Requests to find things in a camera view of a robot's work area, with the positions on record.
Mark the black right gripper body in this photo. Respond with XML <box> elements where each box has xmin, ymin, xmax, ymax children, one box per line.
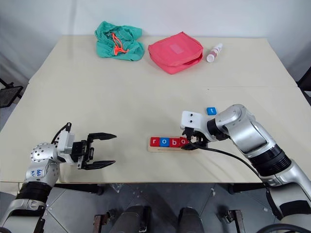
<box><xmin>184</xmin><ymin>126</ymin><xmax>210</xmax><ymax>147</ymax></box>

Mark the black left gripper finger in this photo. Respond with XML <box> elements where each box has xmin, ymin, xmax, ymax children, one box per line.
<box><xmin>78</xmin><ymin>159</ymin><xmax>117</xmax><ymax>171</ymax></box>
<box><xmin>87</xmin><ymin>132</ymin><xmax>118</xmax><ymax>143</ymax></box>

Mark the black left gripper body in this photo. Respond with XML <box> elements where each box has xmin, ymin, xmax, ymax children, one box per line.
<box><xmin>71</xmin><ymin>139</ymin><xmax>96</xmax><ymax>168</ymax></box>

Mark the pale wooden letter tray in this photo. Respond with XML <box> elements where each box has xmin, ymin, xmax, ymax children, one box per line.
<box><xmin>147</xmin><ymin>136</ymin><xmax>199</xmax><ymax>153</ymax></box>

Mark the black table base bar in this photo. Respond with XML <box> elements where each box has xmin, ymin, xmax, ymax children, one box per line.
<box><xmin>53</xmin><ymin>183</ymin><xmax>105</xmax><ymax>196</ymax></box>
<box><xmin>227</xmin><ymin>183</ymin><xmax>266</xmax><ymax>195</ymax></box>

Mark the dark rounded shape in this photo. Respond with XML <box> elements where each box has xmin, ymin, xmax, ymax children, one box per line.
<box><xmin>116</xmin><ymin>205</ymin><xmax>153</xmax><ymax>233</ymax></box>
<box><xmin>178</xmin><ymin>206</ymin><xmax>204</xmax><ymax>233</ymax></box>

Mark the red fabric zip pouch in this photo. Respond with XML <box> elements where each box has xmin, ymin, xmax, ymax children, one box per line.
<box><xmin>147</xmin><ymin>31</ymin><xmax>204</xmax><ymax>75</ymax></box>

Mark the white bottle with pink label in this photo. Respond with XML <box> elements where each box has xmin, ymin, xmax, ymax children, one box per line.
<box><xmin>206</xmin><ymin>43</ymin><xmax>224</xmax><ymax>63</ymax></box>

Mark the black mesh chair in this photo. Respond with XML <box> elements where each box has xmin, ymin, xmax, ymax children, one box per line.
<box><xmin>0</xmin><ymin>77</ymin><xmax>24</xmax><ymax>109</ymax></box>

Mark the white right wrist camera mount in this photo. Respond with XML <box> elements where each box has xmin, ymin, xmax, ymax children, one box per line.
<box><xmin>180</xmin><ymin>110</ymin><xmax>210</xmax><ymax>142</ymax></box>

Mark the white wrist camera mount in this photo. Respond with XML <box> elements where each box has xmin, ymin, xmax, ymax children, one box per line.
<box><xmin>180</xmin><ymin>110</ymin><xmax>210</xmax><ymax>142</ymax></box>
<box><xmin>57</xmin><ymin>131</ymin><xmax>76</xmax><ymax>166</ymax></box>

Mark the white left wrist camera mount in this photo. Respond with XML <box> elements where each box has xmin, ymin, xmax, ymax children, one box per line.
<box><xmin>57</xmin><ymin>131</ymin><xmax>76</xmax><ymax>166</ymax></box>

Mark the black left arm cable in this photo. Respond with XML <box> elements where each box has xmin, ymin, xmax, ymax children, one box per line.
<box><xmin>50</xmin><ymin>122</ymin><xmax>73</xmax><ymax>146</ymax></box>

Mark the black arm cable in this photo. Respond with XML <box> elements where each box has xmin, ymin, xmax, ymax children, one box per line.
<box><xmin>50</xmin><ymin>122</ymin><xmax>73</xmax><ymax>146</ymax></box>
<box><xmin>194</xmin><ymin>144</ymin><xmax>284</xmax><ymax>221</ymax></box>

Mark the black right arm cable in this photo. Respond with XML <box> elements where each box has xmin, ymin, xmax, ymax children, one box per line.
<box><xmin>194</xmin><ymin>144</ymin><xmax>284</xmax><ymax>221</ymax></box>

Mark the rusty brown metal bracket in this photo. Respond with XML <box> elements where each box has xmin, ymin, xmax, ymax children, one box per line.
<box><xmin>93</xmin><ymin>213</ymin><xmax>109</xmax><ymax>233</ymax></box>
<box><xmin>227</xmin><ymin>210</ymin><xmax>244</xmax><ymax>233</ymax></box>

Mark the orange drawstring cord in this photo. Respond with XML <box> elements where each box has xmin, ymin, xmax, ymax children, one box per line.
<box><xmin>111</xmin><ymin>33</ymin><xmax>128</xmax><ymax>55</ymax></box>

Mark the green cloth drawstring bag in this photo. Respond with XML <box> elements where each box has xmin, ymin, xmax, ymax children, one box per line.
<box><xmin>94</xmin><ymin>20</ymin><xmax>145</xmax><ymax>62</ymax></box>

